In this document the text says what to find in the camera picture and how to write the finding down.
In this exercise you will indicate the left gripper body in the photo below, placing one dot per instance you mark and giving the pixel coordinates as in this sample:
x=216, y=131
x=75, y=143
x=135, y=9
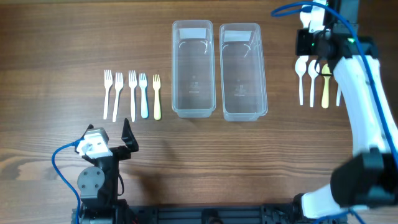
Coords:
x=120, y=153

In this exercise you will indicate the clear plastic container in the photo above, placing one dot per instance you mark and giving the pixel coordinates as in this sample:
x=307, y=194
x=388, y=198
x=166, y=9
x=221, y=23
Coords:
x=193, y=69
x=243, y=77

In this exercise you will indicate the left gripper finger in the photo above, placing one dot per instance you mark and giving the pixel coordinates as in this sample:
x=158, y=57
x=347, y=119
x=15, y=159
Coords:
x=90, y=126
x=128, y=137

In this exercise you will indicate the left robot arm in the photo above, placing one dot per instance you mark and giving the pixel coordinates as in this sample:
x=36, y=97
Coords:
x=98, y=184

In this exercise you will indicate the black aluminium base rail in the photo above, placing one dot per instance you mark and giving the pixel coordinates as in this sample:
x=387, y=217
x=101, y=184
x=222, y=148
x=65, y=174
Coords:
x=193, y=215

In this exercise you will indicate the yellow plastic spoon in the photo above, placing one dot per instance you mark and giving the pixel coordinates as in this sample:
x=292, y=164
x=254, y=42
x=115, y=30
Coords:
x=326, y=74

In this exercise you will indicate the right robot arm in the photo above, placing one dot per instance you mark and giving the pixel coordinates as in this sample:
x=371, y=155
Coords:
x=369, y=178

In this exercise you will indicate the white plastic fork far left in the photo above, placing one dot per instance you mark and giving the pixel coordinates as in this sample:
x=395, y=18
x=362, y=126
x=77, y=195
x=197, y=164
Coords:
x=108, y=82

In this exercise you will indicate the yellow plastic fork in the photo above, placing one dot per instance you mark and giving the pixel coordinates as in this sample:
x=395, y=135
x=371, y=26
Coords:
x=156, y=87

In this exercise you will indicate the white plastic fork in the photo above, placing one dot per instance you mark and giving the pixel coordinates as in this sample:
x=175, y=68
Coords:
x=132, y=84
x=108, y=82
x=119, y=84

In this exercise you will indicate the left clear plastic container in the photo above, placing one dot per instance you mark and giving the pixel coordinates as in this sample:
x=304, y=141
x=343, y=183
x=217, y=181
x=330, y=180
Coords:
x=193, y=69

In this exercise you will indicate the light blue plastic fork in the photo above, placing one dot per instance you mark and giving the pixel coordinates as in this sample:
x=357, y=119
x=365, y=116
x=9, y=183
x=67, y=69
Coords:
x=143, y=87

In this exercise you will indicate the right clear plastic container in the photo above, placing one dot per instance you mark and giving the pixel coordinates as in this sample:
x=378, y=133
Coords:
x=243, y=77

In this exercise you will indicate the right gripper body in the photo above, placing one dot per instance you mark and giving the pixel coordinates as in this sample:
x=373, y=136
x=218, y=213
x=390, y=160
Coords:
x=310, y=43

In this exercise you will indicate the translucent white plastic spoon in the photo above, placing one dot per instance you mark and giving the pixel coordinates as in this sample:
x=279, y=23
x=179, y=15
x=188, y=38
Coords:
x=338, y=96

